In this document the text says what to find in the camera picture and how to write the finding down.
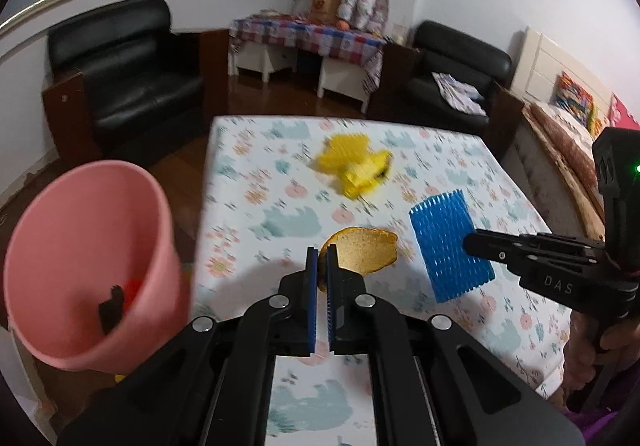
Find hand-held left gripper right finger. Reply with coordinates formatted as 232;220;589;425
327;244;586;446

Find yellow foam fruit net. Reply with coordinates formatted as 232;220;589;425
314;133;394;199

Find pink cushion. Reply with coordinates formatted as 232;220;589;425
606;94;640;133

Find dried orange peel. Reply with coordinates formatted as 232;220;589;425
320;226;399;288

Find blue foam fruit net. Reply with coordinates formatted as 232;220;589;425
409;189;496;303

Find cardboard box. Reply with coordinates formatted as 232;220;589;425
307;0;347;24

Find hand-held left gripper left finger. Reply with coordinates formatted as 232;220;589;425
57;246;320;446

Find black leather armchair wooden sides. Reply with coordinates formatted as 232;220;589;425
42;0;208;167

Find table with checkered cloth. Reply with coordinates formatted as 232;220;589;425
229;14;388;97

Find person's purple garment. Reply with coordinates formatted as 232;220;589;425
562;371;632;446

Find bed with beige headboard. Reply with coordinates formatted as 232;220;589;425
510;26;640;247

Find table with floral tablecloth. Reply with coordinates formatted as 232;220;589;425
192;115;573;446

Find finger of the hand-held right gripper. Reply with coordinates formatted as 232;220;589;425
520;231;608;255
462;229;607;278

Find person's right hand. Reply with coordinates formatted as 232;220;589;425
562;313;640;403

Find white stool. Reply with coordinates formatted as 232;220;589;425
316;56;374;113
234;44;297;84

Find dark crumpled wrapper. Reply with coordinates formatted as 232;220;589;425
97;285;126;335

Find colourful patterned pillow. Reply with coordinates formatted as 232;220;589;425
554;71;597;128

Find patterned cloth on armchair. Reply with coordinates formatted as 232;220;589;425
432;72;489;117

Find pink plastic bucket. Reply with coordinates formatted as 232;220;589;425
2;162;193;373

